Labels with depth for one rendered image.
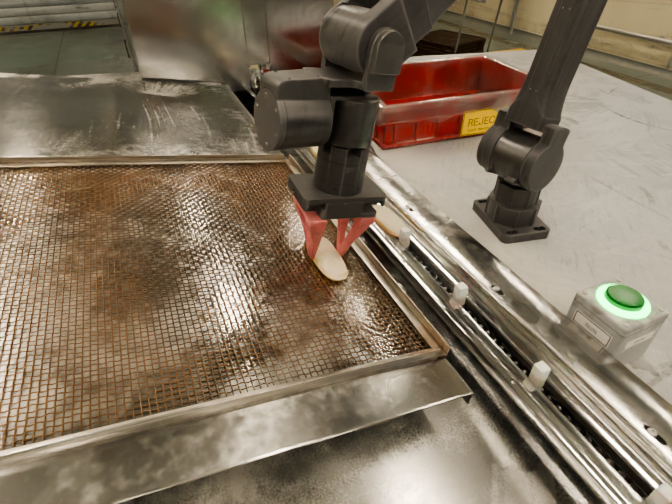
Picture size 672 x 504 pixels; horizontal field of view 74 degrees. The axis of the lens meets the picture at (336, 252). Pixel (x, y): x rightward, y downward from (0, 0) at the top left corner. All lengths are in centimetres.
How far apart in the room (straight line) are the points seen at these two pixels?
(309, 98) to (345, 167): 9
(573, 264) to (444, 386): 38
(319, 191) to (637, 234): 59
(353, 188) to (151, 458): 32
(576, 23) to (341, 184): 39
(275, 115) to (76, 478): 32
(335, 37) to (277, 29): 86
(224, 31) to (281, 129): 89
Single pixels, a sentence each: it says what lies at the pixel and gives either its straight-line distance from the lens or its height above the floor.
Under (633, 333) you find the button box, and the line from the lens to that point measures 59.
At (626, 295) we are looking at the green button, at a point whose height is 91.
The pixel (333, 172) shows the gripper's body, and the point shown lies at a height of 103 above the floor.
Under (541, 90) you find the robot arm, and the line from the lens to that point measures 72.
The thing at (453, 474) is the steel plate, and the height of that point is 82.
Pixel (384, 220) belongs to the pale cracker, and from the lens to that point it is 72.
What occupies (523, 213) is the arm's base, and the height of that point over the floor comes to 86.
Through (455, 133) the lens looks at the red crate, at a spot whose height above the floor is 83.
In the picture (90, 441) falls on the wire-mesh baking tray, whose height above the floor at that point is 95.
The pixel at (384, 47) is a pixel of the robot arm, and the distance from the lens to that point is 44.
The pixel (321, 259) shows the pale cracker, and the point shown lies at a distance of 55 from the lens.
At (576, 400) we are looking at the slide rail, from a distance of 54.
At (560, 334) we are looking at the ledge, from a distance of 58.
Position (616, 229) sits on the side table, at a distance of 90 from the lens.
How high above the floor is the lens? 125
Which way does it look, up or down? 37 degrees down
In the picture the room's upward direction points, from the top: straight up
